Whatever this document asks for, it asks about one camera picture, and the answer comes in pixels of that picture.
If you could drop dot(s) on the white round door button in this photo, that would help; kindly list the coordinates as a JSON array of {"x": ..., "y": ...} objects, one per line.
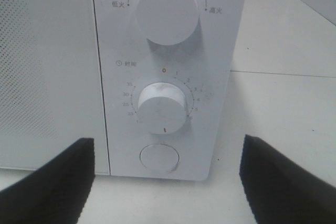
[{"x": 159, "y": 158}]

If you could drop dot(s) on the white microwave door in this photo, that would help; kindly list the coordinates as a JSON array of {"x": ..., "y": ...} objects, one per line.
[{"x": 50, "y": 82}]

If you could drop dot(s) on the white microwave oven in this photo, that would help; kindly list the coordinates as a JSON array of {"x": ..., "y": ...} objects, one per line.
[{"x": 199, "y": 66}]

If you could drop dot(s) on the white timer knob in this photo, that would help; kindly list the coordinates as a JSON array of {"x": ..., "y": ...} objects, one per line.
[{"x": 162, "y": 108}]

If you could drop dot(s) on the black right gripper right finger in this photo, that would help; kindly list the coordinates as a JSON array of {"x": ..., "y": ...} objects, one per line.
[{"x": 280, "y": 191}]

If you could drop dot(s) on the white power knob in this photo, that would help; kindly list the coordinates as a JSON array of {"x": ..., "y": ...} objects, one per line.
[{"x": 167, "y": 22}]

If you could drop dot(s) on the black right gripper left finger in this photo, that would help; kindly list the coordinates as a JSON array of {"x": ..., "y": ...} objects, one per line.
[{"x": 55, "y": 193}]

